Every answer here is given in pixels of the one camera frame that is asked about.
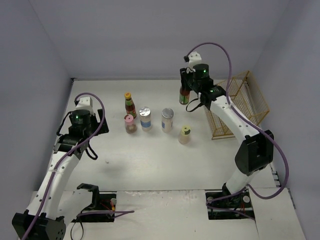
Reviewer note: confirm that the gold wire basket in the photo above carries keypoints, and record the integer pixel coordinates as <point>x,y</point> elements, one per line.
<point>247,97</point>

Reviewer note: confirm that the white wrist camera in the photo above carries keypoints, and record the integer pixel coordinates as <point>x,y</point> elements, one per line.
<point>192,59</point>
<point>84,103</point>

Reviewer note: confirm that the yellow lid spice shaker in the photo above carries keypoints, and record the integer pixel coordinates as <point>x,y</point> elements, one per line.
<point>185,134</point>

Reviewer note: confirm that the pink lid spice shaker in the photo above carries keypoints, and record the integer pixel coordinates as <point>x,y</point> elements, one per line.
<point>130,125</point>

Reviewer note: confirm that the silver lid jar left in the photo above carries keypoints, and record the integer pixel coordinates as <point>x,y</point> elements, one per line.
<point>145,118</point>

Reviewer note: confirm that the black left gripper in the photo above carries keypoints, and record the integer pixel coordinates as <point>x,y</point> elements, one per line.
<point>102,122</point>

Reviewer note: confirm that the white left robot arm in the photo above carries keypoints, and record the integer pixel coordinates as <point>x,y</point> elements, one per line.
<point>47,216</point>

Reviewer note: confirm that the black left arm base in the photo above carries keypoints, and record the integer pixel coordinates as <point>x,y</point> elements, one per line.
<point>104,201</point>

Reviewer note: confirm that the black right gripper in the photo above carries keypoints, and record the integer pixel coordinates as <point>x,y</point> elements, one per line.
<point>183,78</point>

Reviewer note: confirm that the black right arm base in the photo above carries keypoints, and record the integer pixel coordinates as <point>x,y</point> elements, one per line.
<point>232,208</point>

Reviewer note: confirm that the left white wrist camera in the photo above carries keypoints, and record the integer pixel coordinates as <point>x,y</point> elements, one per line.
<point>84,103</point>

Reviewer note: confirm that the silver lid jar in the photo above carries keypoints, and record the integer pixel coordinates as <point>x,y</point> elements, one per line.
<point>167,120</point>
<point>145,118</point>

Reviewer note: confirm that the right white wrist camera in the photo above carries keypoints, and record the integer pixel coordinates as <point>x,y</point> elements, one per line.
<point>192,59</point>

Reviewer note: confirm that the silver lid jar right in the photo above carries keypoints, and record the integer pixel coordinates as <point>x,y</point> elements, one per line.
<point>167,120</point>

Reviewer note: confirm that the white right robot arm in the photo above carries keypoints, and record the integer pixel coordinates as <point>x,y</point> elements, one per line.
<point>256,149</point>

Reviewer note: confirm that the yellow cap sauce bottle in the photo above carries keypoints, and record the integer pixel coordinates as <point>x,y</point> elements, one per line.
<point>184,96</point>
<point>129,105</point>

